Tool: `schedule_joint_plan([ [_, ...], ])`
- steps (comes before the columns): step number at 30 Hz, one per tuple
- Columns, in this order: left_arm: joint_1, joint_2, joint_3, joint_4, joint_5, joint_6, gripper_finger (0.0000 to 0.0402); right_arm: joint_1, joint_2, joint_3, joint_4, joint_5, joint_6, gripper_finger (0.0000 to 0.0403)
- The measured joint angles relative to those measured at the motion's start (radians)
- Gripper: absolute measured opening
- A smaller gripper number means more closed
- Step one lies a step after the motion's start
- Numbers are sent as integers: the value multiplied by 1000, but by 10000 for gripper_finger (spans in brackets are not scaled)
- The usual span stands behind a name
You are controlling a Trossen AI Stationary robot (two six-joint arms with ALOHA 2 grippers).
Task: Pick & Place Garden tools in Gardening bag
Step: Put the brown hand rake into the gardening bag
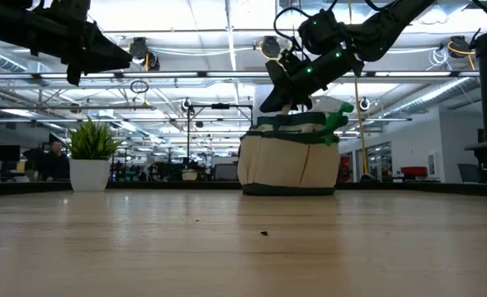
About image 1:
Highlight person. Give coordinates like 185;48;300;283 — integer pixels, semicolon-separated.
36;139;70;182

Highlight distant dark monitor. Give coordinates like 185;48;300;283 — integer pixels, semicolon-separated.
0;144;21;163

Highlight yellow hanging cord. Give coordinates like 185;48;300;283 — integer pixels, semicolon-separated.
352;73;369;181

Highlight long ceiling light bar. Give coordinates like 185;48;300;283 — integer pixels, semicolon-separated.
0;69;480;80

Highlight beige gardening bag green trim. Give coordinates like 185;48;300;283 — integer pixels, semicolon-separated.
237;111;342;197

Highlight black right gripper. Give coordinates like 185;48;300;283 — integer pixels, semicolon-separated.
259;45;364;114

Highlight green spray bottle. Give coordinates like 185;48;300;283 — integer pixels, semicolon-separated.
309;95;355;146

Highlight black aluminium table frame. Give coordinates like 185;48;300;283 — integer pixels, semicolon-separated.
0;180;487;198

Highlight black ceiling cable reel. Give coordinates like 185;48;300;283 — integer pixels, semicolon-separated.
127;36;162;72
259;35;284;59
447;35;475;59

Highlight red seat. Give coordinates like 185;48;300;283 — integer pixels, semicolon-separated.
400;165;429;178

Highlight silver ventilation duct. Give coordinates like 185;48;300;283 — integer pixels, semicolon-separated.
383;78;480;117

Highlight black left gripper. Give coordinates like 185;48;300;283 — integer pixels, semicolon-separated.
24;0;133;87

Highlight white building column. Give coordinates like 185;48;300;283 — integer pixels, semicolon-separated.
253;84;272;120

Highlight artificial plant in white pot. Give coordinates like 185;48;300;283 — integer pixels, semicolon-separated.
64;116;125;193

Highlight red background object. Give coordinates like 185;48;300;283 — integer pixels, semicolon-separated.
340;153;352;182

